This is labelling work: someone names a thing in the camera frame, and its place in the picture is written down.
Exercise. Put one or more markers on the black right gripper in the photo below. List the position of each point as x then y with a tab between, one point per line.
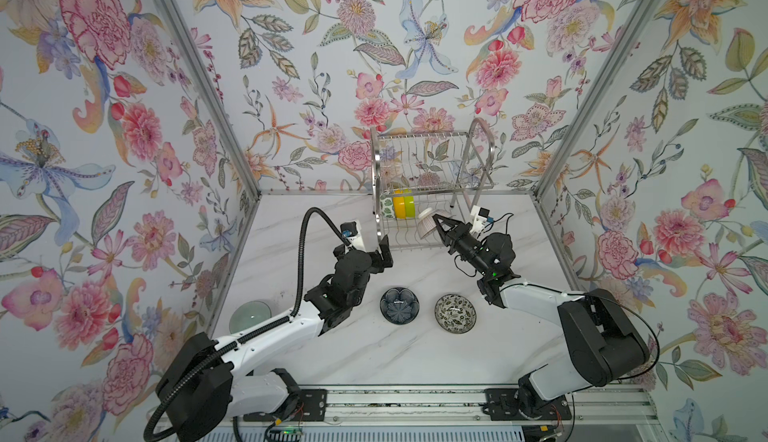
455	236

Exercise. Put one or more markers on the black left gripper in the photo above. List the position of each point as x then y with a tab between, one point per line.
377	254

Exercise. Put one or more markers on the pink striped ceramic bowl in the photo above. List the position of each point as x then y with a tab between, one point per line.
426	224

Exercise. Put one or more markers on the green leaf pattern bowl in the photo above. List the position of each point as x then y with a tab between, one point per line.
387	208

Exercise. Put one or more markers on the yellow bowl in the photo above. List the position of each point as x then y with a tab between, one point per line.
399	205

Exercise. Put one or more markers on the lime green bowl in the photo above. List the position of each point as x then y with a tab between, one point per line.
409	206

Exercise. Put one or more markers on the dark blue flower bowl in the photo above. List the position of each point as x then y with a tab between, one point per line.
399	306

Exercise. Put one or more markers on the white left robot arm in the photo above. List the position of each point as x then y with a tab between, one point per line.
210	380

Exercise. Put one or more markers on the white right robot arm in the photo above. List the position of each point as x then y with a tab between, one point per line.
601	343

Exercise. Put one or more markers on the black white speckled bowl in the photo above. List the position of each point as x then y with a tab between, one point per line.
455	314

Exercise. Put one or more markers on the pale celadon bowl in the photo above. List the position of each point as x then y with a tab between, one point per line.
249	314

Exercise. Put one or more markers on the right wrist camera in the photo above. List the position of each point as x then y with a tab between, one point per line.
480	220

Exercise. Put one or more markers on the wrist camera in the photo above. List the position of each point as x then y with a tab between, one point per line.
352	232
480	220

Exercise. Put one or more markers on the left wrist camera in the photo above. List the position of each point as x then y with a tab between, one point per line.
352	232

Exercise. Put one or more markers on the chrome wire dish rack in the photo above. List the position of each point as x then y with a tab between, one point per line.
446	170

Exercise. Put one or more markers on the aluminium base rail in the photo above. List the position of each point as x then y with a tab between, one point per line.
470	413

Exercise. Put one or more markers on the aluminium corner post left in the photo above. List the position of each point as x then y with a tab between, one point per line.
206	88

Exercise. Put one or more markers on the aluminium corner post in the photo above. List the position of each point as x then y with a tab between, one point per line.
639	17
206	88

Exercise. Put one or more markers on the aluminium corner post right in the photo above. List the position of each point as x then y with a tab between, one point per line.
639	17

